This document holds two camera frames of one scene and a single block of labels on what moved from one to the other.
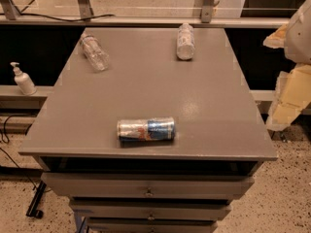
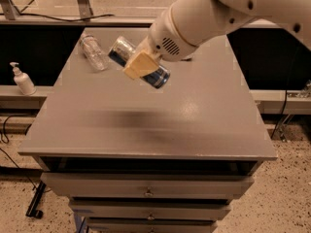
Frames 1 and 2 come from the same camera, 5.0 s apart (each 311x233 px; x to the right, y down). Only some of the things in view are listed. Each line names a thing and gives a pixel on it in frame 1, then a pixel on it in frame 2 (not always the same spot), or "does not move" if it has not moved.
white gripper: x=299 y=38 → x=167 y=39
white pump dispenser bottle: x=23 y=81 does not move
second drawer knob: x=151 y=217 does not move
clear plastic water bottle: x=96 y=54 does not move
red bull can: x=146 y=129 → x=120 y=49
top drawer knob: x=149 y=192 does not move
